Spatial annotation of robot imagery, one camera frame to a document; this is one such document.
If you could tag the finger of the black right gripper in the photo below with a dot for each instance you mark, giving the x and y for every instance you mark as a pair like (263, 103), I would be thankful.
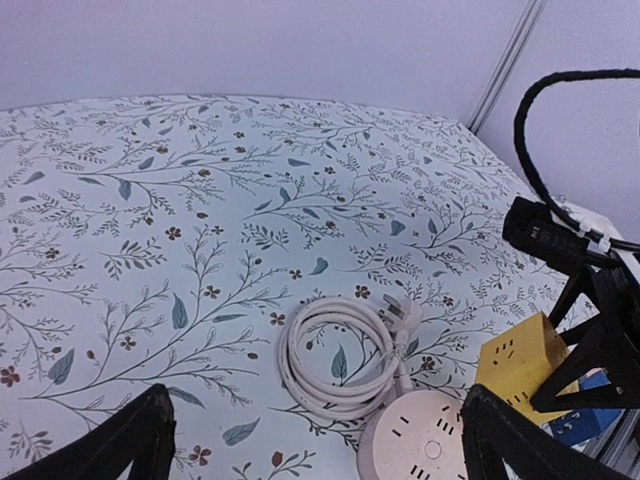
(610, 341)
(579, 283)

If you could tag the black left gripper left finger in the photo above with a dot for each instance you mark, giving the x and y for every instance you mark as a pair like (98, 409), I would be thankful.
(139, 438)

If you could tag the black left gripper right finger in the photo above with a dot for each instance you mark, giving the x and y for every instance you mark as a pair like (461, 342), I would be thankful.
(496, 437)

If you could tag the yellow cube socket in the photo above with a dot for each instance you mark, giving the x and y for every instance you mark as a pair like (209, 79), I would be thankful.
(516, 363)

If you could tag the pink round power strip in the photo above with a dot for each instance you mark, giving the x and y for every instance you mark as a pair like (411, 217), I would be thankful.
(417, 437)

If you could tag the blue cube socket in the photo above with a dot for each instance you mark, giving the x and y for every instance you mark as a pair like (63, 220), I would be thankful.
(581, 425)

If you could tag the floral patterned table mat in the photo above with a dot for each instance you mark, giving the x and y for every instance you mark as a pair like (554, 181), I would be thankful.
(170, 239)

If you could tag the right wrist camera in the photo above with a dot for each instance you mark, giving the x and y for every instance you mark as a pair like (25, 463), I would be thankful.
(530, 228)

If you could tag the right aluminium corner post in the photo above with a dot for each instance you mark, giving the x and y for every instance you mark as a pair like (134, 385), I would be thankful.
(506, 64)

